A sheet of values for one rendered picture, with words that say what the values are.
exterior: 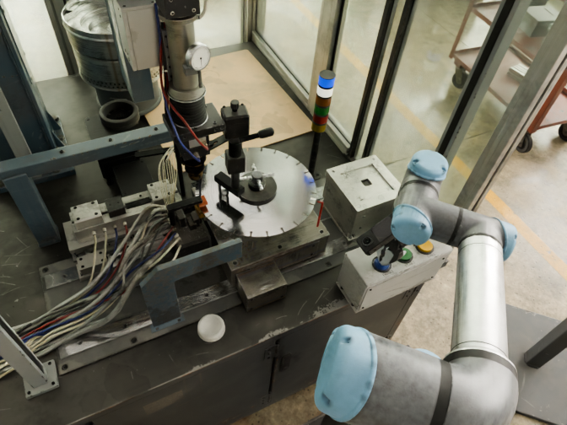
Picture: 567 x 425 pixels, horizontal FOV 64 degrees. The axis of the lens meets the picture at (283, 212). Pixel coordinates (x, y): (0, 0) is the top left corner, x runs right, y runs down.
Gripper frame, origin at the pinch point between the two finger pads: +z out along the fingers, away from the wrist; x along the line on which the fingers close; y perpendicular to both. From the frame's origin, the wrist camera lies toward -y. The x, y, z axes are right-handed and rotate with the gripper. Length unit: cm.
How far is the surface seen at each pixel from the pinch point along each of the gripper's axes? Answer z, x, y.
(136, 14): -55, 36, -43
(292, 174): -3.6, 33.5, -8.6
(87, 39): -17, 98, -48
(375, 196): 1.3, 20.2, 12.1
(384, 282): 4.0, -3.7, -0.2
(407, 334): 91, 5, 44
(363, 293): 6.4, -3.5, -6.0
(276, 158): -3.6, 40.8, -10.2
